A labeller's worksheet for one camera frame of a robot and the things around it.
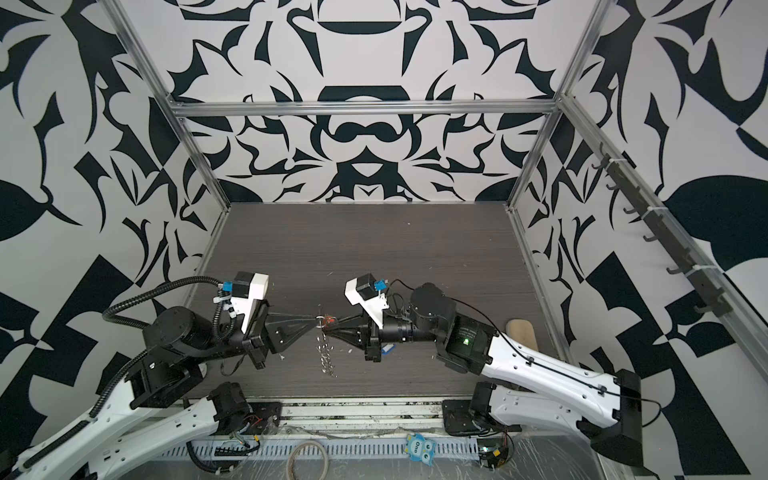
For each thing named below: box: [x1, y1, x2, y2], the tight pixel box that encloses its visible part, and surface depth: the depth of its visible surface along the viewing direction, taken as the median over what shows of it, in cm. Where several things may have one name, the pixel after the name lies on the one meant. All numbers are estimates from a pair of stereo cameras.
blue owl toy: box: [404, 433, 437, 467], surface depth 71 cm
